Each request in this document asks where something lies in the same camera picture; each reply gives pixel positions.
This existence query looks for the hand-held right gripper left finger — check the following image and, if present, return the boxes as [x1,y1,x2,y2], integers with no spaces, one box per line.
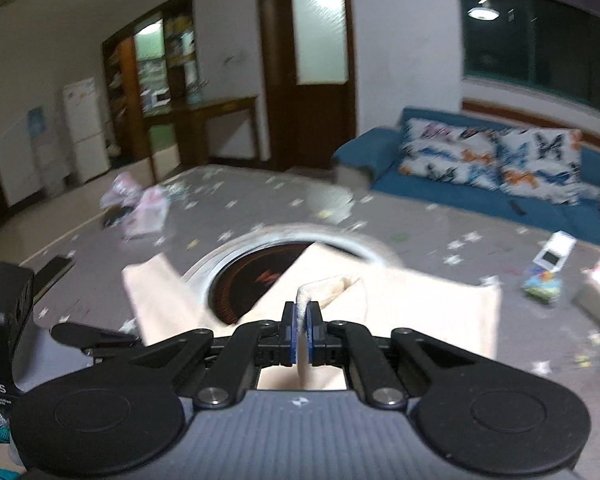
[130,301,300,409]

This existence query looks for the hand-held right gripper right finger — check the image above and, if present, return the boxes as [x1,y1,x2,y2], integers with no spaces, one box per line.
[305,301,474,409]

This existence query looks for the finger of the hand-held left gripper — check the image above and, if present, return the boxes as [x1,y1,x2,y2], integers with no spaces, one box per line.
[50,323,142,350]
[81,344,148,366]

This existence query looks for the cream cloth garment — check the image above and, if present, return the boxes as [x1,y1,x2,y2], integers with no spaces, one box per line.
[121,242,503,391]

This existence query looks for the round built-in stove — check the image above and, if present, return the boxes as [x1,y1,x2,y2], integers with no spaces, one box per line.
[182,221,406,332]

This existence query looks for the black phone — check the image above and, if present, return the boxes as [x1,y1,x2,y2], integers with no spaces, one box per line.
[31,255,76,304]

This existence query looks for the pink plastic bag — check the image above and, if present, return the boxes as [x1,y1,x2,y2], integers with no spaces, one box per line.
[122,185,171,239]
[100,171,144,212]

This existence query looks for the white water dispenser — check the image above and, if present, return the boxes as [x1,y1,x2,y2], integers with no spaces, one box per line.
[26,105,74,192]

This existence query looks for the blue sofa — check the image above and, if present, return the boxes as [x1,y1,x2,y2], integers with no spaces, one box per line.
[332,106,600,256]

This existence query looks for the white refrigerator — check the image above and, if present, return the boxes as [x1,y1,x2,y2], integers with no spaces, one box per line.
[62,77,112,184]

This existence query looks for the brown door with glass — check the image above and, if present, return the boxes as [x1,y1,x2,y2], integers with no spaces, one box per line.
[256,0,357,172]

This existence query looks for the butterfly print pillow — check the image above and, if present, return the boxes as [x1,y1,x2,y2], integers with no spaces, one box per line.
[399,118,507,189]
[497,127,584,206]

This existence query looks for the wooden side desk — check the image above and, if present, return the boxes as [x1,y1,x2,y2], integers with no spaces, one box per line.
[172,95,260,169]

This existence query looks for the colourful snack packet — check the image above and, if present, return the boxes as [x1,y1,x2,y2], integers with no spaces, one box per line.
[521,269,564,306]

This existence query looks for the wooden shelf cabinet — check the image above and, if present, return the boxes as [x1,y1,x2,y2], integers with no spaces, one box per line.
[101,0,202,167]

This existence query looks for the white small box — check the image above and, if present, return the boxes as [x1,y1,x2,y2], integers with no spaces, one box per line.
[532,231,577,272]

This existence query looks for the large dark window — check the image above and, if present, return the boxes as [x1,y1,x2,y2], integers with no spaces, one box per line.
[457,0,600,122]

